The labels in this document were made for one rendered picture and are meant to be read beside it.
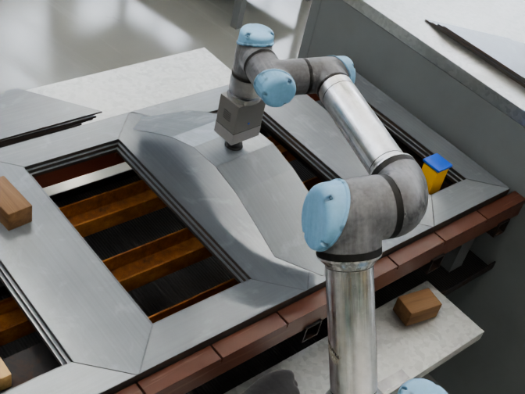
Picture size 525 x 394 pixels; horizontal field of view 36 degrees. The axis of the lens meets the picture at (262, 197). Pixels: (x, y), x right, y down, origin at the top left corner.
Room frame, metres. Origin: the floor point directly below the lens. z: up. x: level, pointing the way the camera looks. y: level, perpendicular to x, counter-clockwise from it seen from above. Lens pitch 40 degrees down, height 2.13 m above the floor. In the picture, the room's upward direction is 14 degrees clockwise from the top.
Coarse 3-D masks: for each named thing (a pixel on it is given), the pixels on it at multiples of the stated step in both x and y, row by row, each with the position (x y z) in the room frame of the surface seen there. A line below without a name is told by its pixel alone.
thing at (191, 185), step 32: (128, 128) 1.70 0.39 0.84; (64, 160) 1.52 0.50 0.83; (128, 160) 1.59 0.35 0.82; (160, 160) 1.60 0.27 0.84; (192, 160) 1.63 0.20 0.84; (320, 160) 1.77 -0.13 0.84; (160, 192) 1.50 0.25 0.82; (192, 192) 1.51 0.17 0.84; (224, 192) 1.54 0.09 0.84; (192, 224) 1.41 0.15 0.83; (224, 224) 1.42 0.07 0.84; (224, 256) 1.33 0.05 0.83; (256, 256) 1.34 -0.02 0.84; (320, 288) 1.32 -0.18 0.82; (32, 320) 1.03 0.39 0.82; (160, 320) 1.11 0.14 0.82; (256, 320) 1.17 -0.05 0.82; (64, 352) 0.96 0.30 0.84; (192, 352) 1.04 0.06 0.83; (128, 384) 0.93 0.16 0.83
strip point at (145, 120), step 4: (176, 112) 1.74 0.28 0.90; (180, 112) 1.73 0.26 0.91; (148, 116) 1.72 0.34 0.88; (152, 116) 1.71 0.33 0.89; (156, 116) 1.71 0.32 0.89; (160, 116) 1.70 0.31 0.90; (164, 116) 1.70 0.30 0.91; (168, 116) 1.69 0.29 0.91; (140, 120) 1.69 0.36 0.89; (144, 120) 1.68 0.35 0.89; (148, 120) 1.68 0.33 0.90; (152, 120) 1.67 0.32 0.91; (156, 120) 1.67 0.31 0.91; (136, 124) 1.65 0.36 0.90; (140, 124) 1.64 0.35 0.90; (144, 124) 1.64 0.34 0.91
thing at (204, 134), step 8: (200, 128) 1.57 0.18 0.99; (208, 128) 1.57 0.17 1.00; (176, 136) 1.52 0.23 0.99; (184, 136) 1.52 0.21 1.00; (192, 136) 1.52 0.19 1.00; (200, 136) 1.52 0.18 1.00; (208, 136) 1.53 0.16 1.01; (216, 136) 1.53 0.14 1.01; (192, 144) 1.48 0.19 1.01; (200, 144) 1.48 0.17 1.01
